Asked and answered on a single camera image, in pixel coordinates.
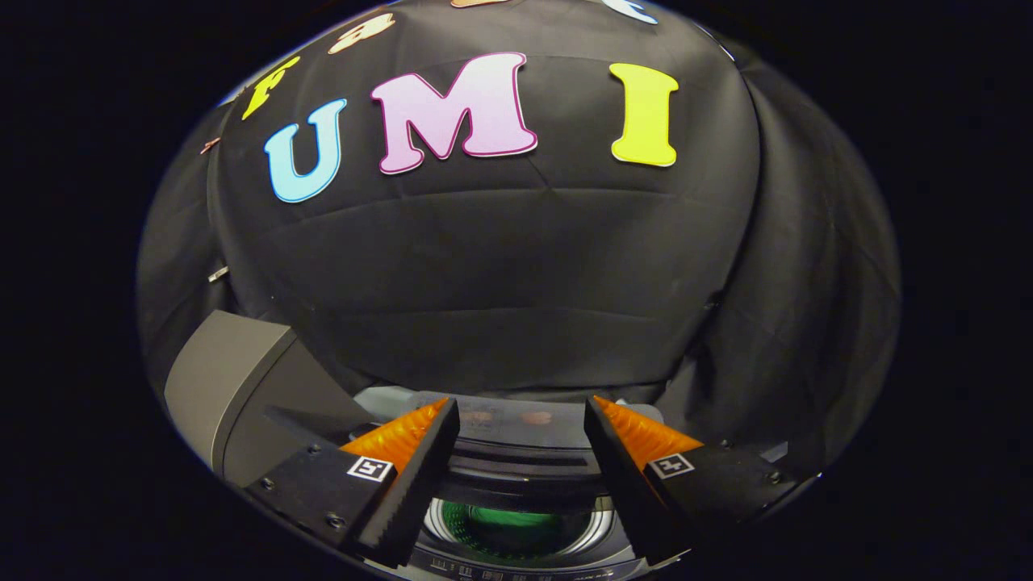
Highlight grey washing machine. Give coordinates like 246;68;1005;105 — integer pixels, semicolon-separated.
355;386;672;581

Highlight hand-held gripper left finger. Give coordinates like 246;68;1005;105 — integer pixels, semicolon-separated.
240;395;462;570

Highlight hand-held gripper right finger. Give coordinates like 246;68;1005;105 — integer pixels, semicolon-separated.
583;394;822;568

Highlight black backdrop cloth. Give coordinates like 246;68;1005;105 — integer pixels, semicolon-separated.
136;0;903;485

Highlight dark washing machine lid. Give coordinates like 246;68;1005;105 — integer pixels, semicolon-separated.
404;391;640;498

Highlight green polo shirt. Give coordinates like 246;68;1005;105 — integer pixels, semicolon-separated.
442;504;596;559

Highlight grey box cabinet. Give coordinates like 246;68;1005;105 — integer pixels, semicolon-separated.
164;310;382;487

